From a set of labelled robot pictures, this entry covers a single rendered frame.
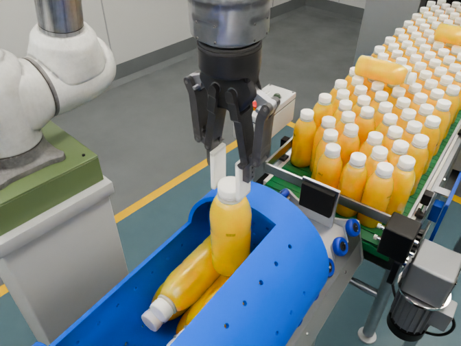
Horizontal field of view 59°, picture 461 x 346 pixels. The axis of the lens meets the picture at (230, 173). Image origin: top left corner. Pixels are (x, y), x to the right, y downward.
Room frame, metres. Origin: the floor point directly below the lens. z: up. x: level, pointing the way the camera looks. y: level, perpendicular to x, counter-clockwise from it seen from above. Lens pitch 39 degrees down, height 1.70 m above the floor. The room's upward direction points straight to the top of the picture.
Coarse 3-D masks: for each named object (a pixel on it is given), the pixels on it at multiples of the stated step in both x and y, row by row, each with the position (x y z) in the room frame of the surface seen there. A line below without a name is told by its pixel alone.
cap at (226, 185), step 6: (222, 180) 0.47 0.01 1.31; (228, 180) 0.47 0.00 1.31; (234, 180) 0.47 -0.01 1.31; (222, 186) 0.45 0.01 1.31; (228, 186) 0.45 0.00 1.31; (234, 186) 0.45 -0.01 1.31; (222, 192) 0.44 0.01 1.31; (228, 192) 0.44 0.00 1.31; (234, 192) 0.44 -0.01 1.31; (222, 198) 0.44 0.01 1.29; (228, 198) 0.44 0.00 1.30; (234, 198) 0.44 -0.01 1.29
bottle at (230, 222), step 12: (216, 204) 0.45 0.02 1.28; (228, 204) 0.44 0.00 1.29; (240, 204) 0.45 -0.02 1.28; (216, 216) 0.44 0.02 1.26; (228, 216) 0.43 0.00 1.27; (240, 216) 0.43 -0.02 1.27; (216, 228) 0.43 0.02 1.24; (228, 228) 0.43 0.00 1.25; (240, 228) 0.43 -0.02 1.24; (216, 240) 0.44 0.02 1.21; (228, 240) 0.43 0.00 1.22; (240, 240) 0.43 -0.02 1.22; (216, 252) 0.44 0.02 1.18; (228, 252) 0.43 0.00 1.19; (240, 252) 0.43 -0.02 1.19; (216, 264) 0.44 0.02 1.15; (228, 264) 0.43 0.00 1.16; (240, 264) 0.43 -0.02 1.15; (228, 276) 0.43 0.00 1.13
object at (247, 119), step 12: (228, 96) 0.43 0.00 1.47; (228, 108) 0.44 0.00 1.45; (252, 108) 0.46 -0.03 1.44; (240, 120) 0.43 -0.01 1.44; (240, 132) 0.43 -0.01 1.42; (252, 132) 0.45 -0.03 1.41; (240, 144) 0.43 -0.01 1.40; (252, 144) 0.44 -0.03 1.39; (240, 156) 0.43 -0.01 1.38; (240, 168) 0.42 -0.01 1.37
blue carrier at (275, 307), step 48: (192, 240) 0.57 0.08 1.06; (288, 240) 0.44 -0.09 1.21; (144, 288) 0.45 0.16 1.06; (240, 288) 0.34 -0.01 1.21; (288, 288) 0.37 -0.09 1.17; (96, 336) 0.36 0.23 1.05; (144, 336) 0.39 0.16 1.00; (192, 336) 0.27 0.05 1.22; (240, 336) 0.29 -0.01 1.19; (288, 336) 0.34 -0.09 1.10
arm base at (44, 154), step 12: (48, 144) 0.85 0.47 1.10; (24, 156) 0.77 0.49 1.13; (36, 156) 0.79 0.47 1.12; (48, 156) 0.81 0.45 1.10; (60, 156) 0.81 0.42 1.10; (0, 168) 0.74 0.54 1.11; (12, 168) 0.75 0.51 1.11; (24, 168) 0.76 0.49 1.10; (36, 168) 0.77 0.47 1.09; (0, 180) 0.71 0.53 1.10; (12, 180) 0.73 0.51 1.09
